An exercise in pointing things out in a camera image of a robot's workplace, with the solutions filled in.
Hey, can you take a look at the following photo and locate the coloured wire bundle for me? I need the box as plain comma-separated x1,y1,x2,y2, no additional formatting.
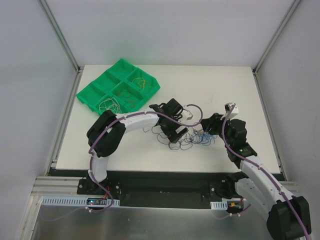
142,126,201,152

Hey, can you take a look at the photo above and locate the blue wire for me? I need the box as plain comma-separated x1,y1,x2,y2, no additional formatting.
192,128,217,147

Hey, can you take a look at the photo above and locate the yellow wire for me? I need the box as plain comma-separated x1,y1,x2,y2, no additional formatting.
132,76,152,90

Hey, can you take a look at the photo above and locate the white wire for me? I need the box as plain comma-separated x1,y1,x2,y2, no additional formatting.
98,98,123,115

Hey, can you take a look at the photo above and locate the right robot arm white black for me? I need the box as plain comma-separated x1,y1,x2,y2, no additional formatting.
201,113,312,240

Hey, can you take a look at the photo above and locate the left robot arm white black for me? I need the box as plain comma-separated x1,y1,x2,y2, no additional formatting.
86,98,193,195

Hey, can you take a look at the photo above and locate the green compartment tray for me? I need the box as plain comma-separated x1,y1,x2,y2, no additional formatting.
76,58,161,115

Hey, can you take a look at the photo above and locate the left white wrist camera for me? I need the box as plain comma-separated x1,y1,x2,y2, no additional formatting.
181,105,193,121

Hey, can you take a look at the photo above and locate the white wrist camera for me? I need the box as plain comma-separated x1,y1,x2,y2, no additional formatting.
220,102,239,120
181,105,193,121

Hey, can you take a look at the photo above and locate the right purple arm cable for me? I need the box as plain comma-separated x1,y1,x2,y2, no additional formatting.
221,104,313,240

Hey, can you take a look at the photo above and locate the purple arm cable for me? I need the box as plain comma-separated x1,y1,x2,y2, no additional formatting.
88,103,203,213
221,104,313,240

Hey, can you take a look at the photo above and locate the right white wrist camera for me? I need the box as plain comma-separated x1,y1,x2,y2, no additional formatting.
220,102,239,120

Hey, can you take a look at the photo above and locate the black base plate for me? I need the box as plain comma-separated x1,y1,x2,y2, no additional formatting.
48,169,250,211

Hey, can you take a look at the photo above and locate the right white cable duct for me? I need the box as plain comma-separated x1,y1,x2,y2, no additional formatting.
210,201,228,211

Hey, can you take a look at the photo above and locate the white cable duct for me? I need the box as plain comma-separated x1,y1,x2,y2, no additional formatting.
42,196,120,208
210,201,228,211

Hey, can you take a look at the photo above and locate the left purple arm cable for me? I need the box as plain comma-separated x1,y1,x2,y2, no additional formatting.
88,103,203,213

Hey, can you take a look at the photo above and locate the left aluminium frame post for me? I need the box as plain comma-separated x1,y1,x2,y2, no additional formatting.
37,0,81,74

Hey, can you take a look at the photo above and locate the aluminium frame post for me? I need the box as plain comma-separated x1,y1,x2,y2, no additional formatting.
37,0,81,74
252,0,303,76

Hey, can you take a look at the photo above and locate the left white cable duct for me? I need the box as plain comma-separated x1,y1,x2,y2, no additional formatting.
42,196,120,208

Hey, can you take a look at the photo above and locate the aluminium frame rail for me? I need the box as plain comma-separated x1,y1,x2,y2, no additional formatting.
31,176,82,196

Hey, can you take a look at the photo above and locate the right aluminium frame post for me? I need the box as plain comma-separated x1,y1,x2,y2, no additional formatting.
252,0,303,76

